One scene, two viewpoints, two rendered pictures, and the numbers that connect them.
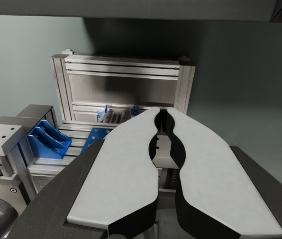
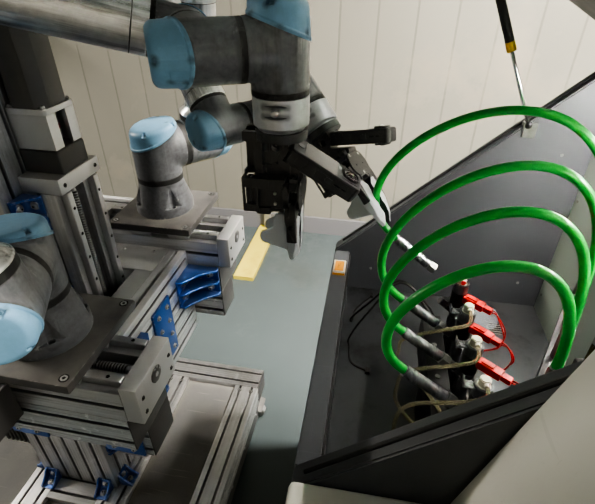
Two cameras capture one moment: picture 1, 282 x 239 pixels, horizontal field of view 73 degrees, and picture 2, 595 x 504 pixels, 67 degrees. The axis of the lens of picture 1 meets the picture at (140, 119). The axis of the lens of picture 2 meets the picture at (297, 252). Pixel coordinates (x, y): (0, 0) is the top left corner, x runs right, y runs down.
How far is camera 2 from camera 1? 0.66 m
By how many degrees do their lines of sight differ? 55
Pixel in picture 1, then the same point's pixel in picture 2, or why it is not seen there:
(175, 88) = not seen: outside the picture
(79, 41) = (271, 431)
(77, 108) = (174, 381)
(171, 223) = (82, 316)
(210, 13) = (310, 409)
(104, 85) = (197, 433)
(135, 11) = (320, 356)
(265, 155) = not seen: outside the picture
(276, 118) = not seen: outside the picture
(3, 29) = (305, 345)
